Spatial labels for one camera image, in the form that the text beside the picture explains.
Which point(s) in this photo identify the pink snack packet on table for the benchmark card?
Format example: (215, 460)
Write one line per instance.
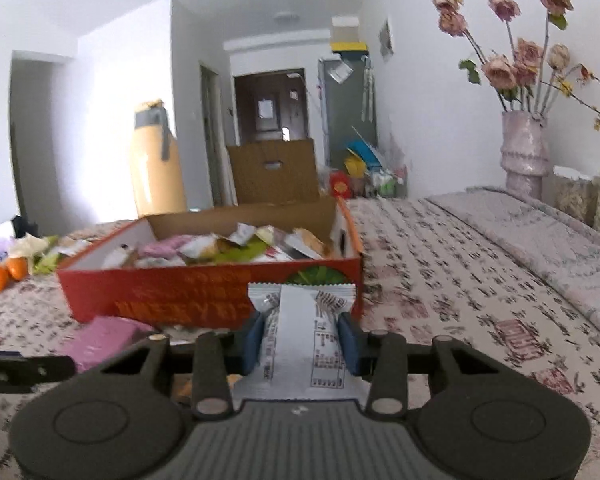
(102, 338)

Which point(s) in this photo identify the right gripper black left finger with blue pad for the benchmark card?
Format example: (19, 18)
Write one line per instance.
(217, 356)

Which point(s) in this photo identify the green snack packet on table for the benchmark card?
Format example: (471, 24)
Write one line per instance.
(47, 263)

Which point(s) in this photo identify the yellow thermos jug grey handle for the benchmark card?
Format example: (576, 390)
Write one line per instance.
(156, 167)

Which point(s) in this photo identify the green snack packet in box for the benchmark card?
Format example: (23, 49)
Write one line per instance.
(240, 254)

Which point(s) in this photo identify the wire storage trolley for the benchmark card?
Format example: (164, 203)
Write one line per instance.
(389, 183)

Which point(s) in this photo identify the pink textured vase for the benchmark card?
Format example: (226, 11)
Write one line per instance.
(524, 153)

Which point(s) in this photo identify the white silver snack packet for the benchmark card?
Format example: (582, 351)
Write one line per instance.
(300, 355)

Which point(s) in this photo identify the red gift box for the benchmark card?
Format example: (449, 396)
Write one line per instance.
(340, 185)

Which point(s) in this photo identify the folded pink quilted cloth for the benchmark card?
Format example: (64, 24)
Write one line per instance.
(560, 250)

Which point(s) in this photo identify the dark brown entrance door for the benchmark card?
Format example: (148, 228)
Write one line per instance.
(271, 106)

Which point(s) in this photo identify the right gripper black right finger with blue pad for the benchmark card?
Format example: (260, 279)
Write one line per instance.
(379, 358)

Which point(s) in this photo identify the grey refrigerator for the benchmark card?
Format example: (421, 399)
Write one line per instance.
(347, 105)

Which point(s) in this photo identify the yellow box on refrigerator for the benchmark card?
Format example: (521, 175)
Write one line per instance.
(353, 46)

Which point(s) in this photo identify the orange cardboard snack box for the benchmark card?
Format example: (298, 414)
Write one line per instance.
(205, 295)

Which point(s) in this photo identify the dried pink rose bouquet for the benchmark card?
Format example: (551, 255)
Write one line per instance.
(531, 76)

